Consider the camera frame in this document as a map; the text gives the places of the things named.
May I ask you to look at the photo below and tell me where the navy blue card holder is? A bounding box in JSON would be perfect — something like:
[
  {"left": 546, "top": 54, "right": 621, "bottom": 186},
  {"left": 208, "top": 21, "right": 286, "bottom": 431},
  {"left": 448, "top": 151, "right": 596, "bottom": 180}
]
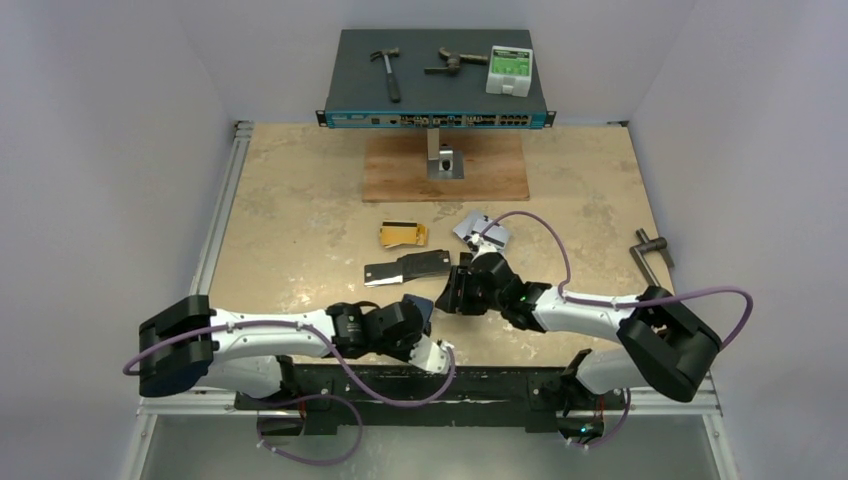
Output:
[{"left": 402, "top": 294, "right": 435, "bottom": 336}]

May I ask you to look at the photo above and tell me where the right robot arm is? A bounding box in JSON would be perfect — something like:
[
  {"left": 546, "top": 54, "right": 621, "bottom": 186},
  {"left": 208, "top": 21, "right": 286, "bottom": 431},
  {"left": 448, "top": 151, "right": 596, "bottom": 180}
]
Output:
[{"left": 435, "top": 252, "right": 722, "bottom": 407}]

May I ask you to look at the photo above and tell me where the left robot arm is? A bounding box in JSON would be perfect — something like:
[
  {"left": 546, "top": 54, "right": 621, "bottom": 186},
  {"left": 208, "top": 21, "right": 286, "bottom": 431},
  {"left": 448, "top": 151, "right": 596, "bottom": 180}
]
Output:
[{"left": 124, "top": 295, "right": 450, "bottom": 409}]

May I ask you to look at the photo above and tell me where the black card pile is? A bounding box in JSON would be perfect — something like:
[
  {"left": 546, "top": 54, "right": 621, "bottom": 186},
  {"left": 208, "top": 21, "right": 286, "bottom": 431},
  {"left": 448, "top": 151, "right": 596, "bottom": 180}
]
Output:
[{"left": 398, "top": 249, "right": 452, "bottom": 281}]

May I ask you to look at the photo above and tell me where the fallen black card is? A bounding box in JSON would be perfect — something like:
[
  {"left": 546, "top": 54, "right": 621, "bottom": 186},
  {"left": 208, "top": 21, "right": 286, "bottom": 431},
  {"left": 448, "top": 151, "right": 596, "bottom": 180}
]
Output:
[{"left": 363, "top": 261, "right": 404, "bottom": 288}]

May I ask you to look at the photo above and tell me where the plywood board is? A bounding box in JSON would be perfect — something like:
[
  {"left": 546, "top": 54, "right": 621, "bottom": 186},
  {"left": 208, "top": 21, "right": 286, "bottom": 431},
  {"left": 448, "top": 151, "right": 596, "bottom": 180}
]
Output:
[{"left": 362, "top": 133, "right": 530, "bottom": 203}]

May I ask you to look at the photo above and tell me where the white green box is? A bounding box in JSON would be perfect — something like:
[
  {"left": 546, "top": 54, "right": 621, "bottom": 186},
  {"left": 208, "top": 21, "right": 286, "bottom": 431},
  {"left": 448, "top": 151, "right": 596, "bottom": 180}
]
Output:
[{"left": 485, "top": 45, "right": 534, "bottom": 98}]

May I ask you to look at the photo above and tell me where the rusty metal clamp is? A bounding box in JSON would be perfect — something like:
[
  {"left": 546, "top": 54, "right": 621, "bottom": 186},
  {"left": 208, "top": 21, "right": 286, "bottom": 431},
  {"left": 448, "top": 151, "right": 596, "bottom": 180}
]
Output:
[{"left": 424, "top": 47, "right": 489, "bottom": 76}]

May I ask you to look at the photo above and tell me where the hammer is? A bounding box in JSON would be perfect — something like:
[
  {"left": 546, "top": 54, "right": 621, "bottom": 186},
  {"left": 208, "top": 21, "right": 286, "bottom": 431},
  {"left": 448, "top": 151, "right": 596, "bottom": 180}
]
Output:
[{"left": 369, "top": 47, "right": 402, "bottom": 103}]

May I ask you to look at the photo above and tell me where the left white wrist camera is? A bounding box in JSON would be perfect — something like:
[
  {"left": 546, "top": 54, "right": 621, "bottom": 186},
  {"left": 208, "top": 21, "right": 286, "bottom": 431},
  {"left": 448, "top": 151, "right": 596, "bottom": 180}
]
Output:
[{"left": 407, "top": 335, "right": 453, "bottom": 374}]

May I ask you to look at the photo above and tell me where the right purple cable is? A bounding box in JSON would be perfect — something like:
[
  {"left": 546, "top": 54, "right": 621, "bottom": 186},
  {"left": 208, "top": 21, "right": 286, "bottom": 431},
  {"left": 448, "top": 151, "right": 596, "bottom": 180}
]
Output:
[{"left": 476, "top": 211, "right": 755, "bottom": 452}]

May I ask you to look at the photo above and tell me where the purple cable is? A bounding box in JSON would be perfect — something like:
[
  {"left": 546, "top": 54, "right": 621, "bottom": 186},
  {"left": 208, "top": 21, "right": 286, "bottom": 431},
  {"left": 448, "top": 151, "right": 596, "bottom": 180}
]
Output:
[
  {"left": 122, "top": 320, "right": 458, "bottom": 466},
  {"left": 476, "top": 211, "right": 755, "bottom": 452}
]

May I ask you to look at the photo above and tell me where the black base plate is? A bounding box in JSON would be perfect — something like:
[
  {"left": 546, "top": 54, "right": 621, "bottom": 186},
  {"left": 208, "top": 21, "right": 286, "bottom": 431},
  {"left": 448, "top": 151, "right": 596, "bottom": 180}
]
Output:
[{"left": 234, "top": 364, "right": 625, "bottom": 438}]

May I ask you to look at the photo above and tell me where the metal bracket stand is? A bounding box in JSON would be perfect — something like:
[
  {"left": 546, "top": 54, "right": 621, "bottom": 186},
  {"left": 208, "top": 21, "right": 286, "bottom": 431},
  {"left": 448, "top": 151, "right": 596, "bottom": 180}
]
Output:
[{"left": 426, "top": 128, "right": 465, "bottom": 180}]

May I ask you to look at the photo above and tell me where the metal crank handle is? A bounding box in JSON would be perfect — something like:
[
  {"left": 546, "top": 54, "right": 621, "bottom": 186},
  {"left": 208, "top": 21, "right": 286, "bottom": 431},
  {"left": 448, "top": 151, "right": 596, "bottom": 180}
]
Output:
[{"left": 629, "top": 229, "right": 676, "bottom": 289}]

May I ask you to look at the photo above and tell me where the aluminium frame rail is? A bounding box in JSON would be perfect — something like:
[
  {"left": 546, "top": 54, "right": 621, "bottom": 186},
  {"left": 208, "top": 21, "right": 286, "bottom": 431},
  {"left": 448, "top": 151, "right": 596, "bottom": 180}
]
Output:
[{"left": 121, "top": 122, "right": 738, "bottom": 479}]

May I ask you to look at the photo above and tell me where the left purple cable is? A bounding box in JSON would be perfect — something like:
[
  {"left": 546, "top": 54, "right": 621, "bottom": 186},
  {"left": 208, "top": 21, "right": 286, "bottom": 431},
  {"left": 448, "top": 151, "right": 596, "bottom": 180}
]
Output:
[{"left": 122, "top": 320, "right": 458, "bottom": 466}]

